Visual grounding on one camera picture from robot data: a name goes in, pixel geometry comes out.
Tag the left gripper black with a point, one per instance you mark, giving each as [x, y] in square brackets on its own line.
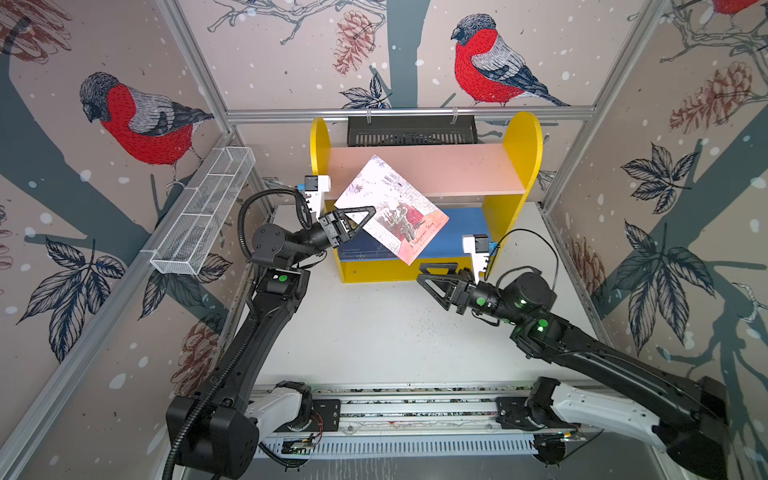
[336, 228]

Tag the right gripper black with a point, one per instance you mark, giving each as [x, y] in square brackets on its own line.
[465, 297]

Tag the red Hamlet book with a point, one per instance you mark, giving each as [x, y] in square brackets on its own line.
[405, 221]

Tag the blue book yellow label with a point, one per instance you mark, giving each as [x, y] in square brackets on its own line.
[364, 247]

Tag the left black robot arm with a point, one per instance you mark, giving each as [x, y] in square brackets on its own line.
[275, 294]

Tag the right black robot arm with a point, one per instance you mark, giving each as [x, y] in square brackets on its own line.
[683, 418]

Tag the black plastic tray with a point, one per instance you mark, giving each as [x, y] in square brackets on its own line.
[411, 131]

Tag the yellow pink blue bookshelf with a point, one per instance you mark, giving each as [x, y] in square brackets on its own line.
[481, 187]

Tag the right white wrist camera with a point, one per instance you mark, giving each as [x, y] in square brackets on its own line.
[478, 247]

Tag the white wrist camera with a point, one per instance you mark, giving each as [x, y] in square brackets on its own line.
[478, 247]
[314, 190]

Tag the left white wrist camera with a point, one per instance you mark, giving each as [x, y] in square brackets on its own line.
[314, 190]

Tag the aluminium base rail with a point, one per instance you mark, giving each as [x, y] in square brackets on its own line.
[420, 408]

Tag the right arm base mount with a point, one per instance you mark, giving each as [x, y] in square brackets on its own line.
[534, 412]

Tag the white wire mesh basket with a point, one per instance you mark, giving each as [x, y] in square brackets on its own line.
[186, 246]

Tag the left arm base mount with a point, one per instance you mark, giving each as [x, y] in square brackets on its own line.
[291, 406]

